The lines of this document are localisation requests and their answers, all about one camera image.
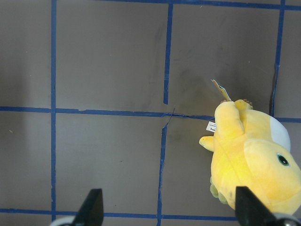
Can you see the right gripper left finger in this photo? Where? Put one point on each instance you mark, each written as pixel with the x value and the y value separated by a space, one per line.
pixel 91 212

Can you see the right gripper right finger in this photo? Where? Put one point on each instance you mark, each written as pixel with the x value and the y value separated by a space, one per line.
pixel 250 211

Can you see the yellow plush dinosaur toy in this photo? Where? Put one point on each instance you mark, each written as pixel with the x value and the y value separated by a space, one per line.
pixel 253 149

